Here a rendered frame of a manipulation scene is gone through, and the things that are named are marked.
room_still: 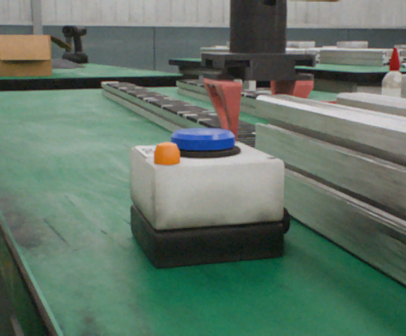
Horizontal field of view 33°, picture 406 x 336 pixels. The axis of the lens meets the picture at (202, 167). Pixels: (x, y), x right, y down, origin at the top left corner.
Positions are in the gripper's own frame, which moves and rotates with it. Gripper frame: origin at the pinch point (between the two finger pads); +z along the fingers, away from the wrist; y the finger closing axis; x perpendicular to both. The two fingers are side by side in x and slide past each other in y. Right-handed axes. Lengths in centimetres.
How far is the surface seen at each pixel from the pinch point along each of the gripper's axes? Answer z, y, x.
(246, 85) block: 0, 28, 82
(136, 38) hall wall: -4, 193, 1110
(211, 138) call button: -4.9, -12.7, -26.6
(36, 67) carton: 2, -14, 199
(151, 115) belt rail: 2.1, -1.9, 43.6
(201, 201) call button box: -1.5, -13.9, -28.8
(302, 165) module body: -2.0, -4.8, -22.1
